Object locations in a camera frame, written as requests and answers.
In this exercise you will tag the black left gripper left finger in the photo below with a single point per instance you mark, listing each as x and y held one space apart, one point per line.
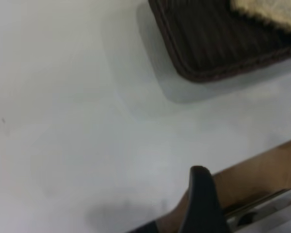
148 228

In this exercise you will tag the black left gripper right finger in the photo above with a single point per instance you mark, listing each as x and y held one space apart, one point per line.
201 201

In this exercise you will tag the black woven plastic basket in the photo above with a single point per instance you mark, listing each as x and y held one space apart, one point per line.
203 43

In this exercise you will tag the striped golden bread roll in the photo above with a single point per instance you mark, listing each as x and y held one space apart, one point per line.
276 12

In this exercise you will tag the brown wooden board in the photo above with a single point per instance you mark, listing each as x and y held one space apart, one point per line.
252 174

